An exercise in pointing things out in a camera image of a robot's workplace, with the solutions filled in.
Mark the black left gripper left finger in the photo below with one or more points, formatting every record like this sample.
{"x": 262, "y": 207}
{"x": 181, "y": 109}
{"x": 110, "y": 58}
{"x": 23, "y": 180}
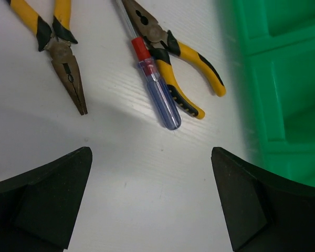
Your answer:
{"x": 39, "y": 208}

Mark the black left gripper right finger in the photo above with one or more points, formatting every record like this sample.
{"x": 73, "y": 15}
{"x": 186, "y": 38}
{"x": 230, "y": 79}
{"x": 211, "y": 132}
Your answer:
{"x": 263, "y": 211}

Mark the blue red handle screwdriver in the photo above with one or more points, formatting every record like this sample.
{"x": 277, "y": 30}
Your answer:
{"x": 155, "y": 84}

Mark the yellow long-nose pliers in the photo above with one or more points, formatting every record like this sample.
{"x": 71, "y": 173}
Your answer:
{"x": 56, "y": 39}

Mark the green six-compartment organizer tray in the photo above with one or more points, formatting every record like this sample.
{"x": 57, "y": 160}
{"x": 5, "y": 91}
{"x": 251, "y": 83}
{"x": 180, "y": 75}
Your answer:
{"x": 273, "y": 46}

